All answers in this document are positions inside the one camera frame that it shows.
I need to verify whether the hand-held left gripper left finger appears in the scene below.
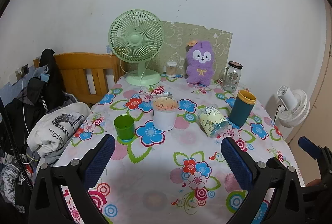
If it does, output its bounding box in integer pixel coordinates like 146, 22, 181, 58
28, 134, 116, 224

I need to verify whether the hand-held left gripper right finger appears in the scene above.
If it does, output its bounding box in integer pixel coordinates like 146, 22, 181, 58
220, 137, 308, 224

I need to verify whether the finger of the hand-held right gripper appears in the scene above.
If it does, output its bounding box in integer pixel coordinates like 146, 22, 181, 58
298, 136, 332, 188

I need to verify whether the green plastic cup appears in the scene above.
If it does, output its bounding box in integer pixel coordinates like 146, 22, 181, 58
114, 114, 135, 141

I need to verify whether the clear cup with yellow print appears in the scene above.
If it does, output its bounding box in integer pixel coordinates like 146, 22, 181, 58
197, 104, 229, 138

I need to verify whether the teal cup with yellow rim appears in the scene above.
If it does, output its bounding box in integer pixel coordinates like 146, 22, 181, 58
228, 90, 257, 127

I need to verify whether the white cup with clear lid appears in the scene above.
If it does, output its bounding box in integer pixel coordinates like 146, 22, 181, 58
152, 95, 180, 131

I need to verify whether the white fan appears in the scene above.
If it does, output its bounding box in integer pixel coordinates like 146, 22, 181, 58
275, 85, 311, 128

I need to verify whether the white printed shirt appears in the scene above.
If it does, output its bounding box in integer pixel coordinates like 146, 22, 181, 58
27, 103, 92, 159

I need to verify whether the floral tablecloth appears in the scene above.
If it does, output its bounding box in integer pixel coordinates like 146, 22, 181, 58
53, 72, 305, 224

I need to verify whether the glass jar mug with lid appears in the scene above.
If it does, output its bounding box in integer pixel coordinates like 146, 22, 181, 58
219, 61, 243, 92

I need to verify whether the black jacket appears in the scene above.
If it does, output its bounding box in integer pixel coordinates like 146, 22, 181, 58
5, 49, 65, 136

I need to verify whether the patterned clothes pile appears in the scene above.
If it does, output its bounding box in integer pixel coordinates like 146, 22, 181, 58
0, 154, 34, 211

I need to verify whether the blue face mask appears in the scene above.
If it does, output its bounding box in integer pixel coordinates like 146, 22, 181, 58
34, 66, 51, 82

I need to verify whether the purple plush toy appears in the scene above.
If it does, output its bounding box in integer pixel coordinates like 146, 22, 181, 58
186, 40, 217, 85

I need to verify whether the cotton swab container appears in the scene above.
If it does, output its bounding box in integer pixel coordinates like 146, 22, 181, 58
166, 60, 178, 77

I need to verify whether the green desk fan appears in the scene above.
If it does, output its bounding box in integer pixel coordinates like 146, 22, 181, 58
108, 9, 165, 86

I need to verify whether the black cable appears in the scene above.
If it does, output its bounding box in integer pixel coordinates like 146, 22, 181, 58
0, 99, 34, 191

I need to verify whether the white charging cable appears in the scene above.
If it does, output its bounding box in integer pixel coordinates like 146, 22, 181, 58
16, 68, 39, 165

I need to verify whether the beige patterned wall sheet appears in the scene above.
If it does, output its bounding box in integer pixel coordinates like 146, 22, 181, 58
159, 21, 233, 79

